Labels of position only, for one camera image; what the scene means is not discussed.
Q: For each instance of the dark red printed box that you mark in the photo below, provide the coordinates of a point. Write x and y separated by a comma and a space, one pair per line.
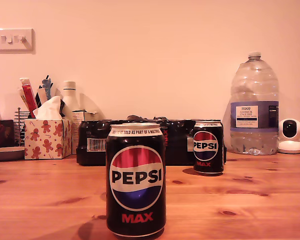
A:
2, 132

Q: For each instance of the black white striped packet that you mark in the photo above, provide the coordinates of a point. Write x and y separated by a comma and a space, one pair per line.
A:
41, 96

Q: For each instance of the small white carton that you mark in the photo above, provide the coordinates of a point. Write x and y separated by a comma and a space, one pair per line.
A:
76, 125

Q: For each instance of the white plastic bottle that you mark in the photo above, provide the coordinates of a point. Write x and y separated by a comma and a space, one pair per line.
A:
70, 100

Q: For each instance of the gingerbread print tissue box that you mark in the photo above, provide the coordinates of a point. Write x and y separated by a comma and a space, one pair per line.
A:
47, 140

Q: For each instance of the black Pepsi Max can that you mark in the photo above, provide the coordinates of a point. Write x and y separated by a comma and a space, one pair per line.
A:
207, 150
136, 175

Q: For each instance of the large clear water bottle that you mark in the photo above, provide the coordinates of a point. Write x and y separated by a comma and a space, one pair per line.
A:
255, 115

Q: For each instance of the white wall light switch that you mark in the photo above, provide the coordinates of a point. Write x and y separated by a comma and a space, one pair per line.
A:
15, 47

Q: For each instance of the small white round camera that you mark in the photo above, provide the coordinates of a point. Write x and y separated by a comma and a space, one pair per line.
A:
290, 145

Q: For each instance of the white paper tissue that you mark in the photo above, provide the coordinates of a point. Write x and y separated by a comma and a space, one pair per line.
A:
48, 110

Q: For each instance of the black shrink-wrapped Pepsi multipack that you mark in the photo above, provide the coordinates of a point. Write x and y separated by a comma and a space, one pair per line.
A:
95, 131

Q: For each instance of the grey ceramic bowl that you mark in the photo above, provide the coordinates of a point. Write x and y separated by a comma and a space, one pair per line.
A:
5, 153

